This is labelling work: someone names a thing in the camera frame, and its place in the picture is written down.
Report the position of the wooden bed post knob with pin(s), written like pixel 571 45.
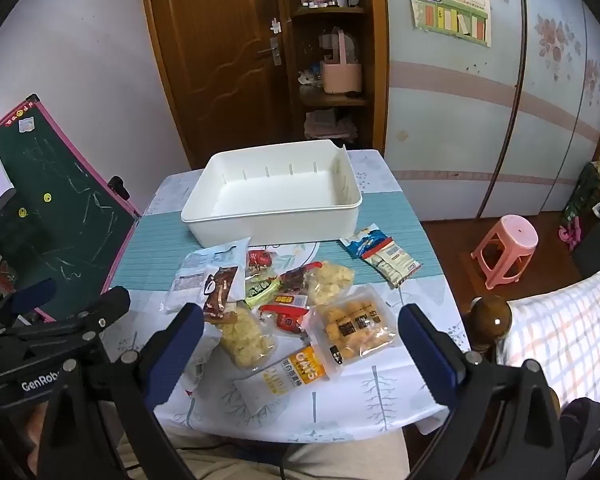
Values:
pixel 490 320

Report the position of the small toys on shelf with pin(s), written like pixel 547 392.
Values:
pixel 310 75

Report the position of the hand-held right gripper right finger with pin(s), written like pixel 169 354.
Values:
pixel 430 355

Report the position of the teal woven table mat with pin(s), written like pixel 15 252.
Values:
pixel 145 255

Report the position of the brown wooden door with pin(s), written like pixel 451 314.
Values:
pixel 215 60

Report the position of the large white snack bag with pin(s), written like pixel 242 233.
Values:
pixel 192 272

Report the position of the wooden corner shelf unit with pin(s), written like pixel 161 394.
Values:
pixel 375 60

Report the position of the white door hook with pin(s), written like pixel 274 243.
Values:
pixel 276 25

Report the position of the white plastic storage bin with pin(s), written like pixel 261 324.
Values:
pixel 275 195

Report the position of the white square sticker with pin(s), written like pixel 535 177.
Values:
pixel 26 124

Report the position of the small white snack packet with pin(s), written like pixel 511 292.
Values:
pixel 205 347

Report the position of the floral wardrobe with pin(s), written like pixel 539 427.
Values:
pixel 505 135

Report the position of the pink toy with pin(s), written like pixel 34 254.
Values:
pixel 569 237

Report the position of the brown chocolate snack packet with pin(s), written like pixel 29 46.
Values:
pixel 221 290

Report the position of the colourful wall poster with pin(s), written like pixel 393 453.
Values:
pixel 450 7

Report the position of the red sausage packet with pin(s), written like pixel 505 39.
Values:
pixel 285 317

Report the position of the blue and white snack packet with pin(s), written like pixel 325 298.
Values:
pixel 380 252

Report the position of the black chalkboard knob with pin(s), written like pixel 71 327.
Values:
pixel 120 187

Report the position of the person's beige trousers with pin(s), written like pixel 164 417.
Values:
pixel 330 460

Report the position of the green cardboard box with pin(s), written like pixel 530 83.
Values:
pixel 582 192

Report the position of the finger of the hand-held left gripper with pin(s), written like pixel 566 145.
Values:
pixel 107 305
pixel 30 296

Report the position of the green chalkboard with pink frame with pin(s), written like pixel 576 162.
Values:
pixel 65 220

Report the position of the dark red snack packet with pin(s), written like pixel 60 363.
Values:
pixel 294 285

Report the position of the small red snack packet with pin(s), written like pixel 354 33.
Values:
pixel 261 260

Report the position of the clear packet of round pastries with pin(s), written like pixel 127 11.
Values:
pixel 352 332

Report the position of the pink plastic stool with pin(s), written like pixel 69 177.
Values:
pixel 505 242

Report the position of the checked blanket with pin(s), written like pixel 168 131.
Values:
pixel 575 330

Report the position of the clear bag of yellow chips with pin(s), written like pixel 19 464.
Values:
pixel 330 282
pixel 245 340

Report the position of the white and orange bar packet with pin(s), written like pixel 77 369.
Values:
pixel 280 377

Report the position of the green snack packet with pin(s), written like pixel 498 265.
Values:
pixel 262 292

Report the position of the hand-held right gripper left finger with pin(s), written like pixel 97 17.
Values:
pixel 176 355

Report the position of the stack of folded cloths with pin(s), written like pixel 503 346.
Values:
pixel 330 125

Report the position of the pink storage basket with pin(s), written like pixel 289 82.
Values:
pixel 341 72

